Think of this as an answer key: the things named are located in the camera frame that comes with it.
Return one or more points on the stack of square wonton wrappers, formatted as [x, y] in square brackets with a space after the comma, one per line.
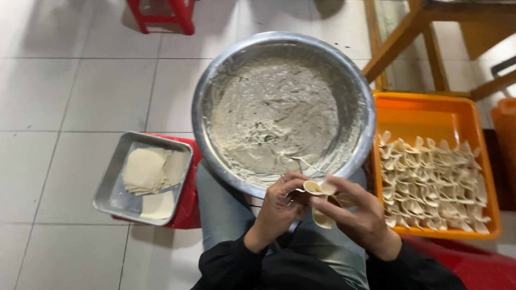
[147, 169]

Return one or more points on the person's left hand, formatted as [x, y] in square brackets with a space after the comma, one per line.
[272, 209]

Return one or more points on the red plastic stool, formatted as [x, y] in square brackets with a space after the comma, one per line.
[177, 16]
[189, 201]
[475, 266]

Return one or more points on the single square wonton wrapper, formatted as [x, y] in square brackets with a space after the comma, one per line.
[158, 205]

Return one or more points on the thin filling spatula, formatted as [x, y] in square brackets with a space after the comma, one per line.
[307, 164]

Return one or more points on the pile of folded wontons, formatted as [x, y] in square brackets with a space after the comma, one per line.
[431, 185]

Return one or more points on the orange plastic tray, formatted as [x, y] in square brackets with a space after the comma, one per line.
[423, 116]

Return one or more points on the person's right hand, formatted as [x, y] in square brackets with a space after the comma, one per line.
[361, 225]

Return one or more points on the square metal tray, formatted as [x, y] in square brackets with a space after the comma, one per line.
[117, 189]

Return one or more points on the large steel mixing bowl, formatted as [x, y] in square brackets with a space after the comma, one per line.
[354, 80]

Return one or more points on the wooden table frame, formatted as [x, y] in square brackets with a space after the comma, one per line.
[403, 40]

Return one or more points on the cream wonton wrapper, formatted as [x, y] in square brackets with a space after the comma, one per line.
[318, 187]

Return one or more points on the grey minced filling paste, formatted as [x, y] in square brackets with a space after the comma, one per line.
[274, 116]

